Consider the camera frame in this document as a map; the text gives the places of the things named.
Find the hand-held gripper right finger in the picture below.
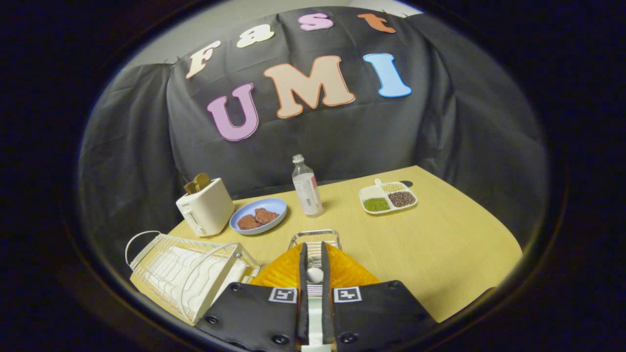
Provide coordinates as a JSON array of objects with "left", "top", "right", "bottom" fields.
[{"left": 321, "top": 242, "right": 437, "bottom": 352}]

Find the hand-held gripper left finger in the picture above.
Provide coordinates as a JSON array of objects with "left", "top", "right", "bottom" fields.
[{"left": 196, "top": 243, "right": 310, "bottom": 352}]

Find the metal wire basket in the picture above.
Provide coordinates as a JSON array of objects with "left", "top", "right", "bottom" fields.
[{"left": 289, "top": 229, "right": 341, "bottom": 267}]

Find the white wire dish rack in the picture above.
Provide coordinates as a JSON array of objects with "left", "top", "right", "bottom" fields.
[{"left": 125, "top": 230, "right": 261, "bottom": 326}]

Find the blue plate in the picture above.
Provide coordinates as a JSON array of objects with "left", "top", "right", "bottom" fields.
[{"left": 229, "top": 198, "right": 288, "bottom": 236}]

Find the clear plastic bottle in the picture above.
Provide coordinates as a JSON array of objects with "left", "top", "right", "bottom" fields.
[{"left": 292, "top": 154, "right": 324, "bottom": 217}]

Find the white divided tray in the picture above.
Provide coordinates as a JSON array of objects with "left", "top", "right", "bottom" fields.
[{"left": 358, "top": 179, "right": 418, "bottom": 215}]

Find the pile of red beans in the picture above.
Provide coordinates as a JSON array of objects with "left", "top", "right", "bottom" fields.
[{"left": 389, "top": 191, "right": 416, "bottom": 208}]

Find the cream white toaster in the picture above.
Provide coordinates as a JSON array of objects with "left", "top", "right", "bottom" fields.
[{"left": 176, "top": 177, "right": 235, "bottom": 238}]

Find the black backdrop cloth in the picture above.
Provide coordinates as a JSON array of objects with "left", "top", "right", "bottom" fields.
[{"left": 78, "top": 6, "right": 548, "bottom": 274}]

